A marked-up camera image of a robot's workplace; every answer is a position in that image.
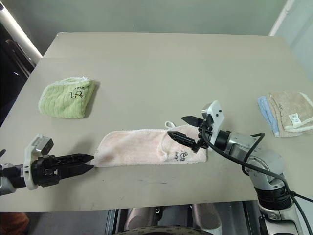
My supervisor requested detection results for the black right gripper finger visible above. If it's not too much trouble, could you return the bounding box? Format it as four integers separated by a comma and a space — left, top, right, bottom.
167, 131, 199, 148
181, 115, 204, 128

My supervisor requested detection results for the pink towel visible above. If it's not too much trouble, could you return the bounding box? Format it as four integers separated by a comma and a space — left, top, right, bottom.
91, 121, 208, 168

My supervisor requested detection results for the black cabinet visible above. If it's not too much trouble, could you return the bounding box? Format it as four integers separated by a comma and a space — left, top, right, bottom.
0, 19, 36, 126

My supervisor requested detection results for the beige folded towel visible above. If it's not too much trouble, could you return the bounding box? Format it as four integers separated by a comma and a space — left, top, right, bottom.
266, 91, 313, 138

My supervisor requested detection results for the light blue folded towel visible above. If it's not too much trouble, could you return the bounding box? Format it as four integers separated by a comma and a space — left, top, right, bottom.
257, 95, 280, 137

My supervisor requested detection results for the white slanted bar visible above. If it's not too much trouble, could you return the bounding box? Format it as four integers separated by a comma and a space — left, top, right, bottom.
0, 4, 43, 65

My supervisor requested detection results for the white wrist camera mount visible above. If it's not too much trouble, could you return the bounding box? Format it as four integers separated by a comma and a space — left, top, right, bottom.
200, 100, 225, 144
23, 134, 54, 191

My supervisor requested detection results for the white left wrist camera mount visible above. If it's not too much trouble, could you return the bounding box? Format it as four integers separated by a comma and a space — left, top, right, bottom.
23, 134, 54, 191

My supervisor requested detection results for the green folded towel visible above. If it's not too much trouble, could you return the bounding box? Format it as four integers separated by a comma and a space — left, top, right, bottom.
38, 76, 97, 119

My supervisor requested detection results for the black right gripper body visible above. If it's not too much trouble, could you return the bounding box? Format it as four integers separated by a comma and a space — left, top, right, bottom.
193, 117, 215, 154

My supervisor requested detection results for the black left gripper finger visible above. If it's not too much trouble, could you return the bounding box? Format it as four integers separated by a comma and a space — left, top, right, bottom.
57, 164, 95, 179
56, 153, 95, 166

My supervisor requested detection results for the orange object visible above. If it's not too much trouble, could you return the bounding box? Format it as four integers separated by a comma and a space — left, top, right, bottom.
0, 212, 30, 235

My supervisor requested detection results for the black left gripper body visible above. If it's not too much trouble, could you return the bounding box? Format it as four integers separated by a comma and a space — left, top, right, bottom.
31, 156, 62, 188

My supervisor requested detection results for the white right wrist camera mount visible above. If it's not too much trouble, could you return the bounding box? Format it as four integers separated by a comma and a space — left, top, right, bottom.
200, 100, 225, 144

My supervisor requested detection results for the grey-pink rounded shape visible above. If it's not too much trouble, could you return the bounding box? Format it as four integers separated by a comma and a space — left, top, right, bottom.
124, 208, 157, 230
192, 203, 221, 230

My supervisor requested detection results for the grey metal frame rail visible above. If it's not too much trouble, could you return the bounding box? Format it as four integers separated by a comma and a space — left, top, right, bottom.
242, 201, 264, 235
105, 209, 121, 235

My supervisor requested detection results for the white door frame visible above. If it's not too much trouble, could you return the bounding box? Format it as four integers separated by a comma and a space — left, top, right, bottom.
268, 0, 298, 37

